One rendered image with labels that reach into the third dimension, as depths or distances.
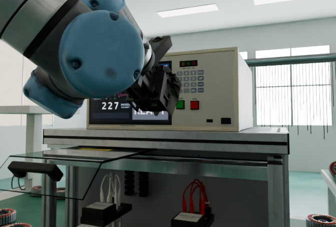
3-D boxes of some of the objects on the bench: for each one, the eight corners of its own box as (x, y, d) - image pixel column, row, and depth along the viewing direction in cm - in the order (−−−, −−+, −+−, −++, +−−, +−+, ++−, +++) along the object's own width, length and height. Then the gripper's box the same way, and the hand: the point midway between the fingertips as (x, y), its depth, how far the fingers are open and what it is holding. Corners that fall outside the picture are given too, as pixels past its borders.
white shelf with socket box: (26, 209, 127) (29, 105, 130) (-32, 201, 140) (-28, 106, 143) (78, 191, 160) (80, 107, 162) (27, 185, 173) (29, 108, 176)
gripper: (104, 83, 51) (150, 130, 68) (151, 81, 48) (187, 131, 65) (116, 44, 55) (157, 98, 72) (160, 40, 51) (192, 97, 69)
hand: (171, 101), depth 69 cm, fingers closed
